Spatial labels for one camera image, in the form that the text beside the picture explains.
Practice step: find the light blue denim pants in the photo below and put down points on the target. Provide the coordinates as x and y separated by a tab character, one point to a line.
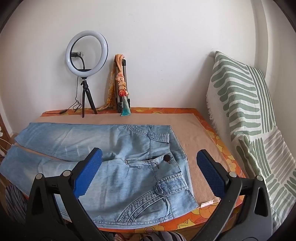
129	183

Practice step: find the person's striped clothing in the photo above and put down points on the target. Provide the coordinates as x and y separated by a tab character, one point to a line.
161	236

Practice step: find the green striped white pillow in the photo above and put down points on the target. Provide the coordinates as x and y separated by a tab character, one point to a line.
238	92

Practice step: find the small black tripod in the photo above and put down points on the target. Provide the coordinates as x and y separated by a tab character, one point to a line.
83	87

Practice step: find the orange floral tablecloth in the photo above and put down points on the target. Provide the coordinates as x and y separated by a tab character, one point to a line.
217	139

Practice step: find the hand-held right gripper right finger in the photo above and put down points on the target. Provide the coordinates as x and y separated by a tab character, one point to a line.
210	173

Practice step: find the green grey striped cushion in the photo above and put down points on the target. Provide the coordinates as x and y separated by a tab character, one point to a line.
275	166

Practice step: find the black gooseneck phone holder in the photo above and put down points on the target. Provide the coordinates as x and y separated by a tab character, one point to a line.
82	61

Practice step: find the folded grey tripod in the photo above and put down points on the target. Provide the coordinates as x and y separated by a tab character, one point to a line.
124	69

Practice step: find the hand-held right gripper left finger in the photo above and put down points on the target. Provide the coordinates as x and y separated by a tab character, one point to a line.
89	171

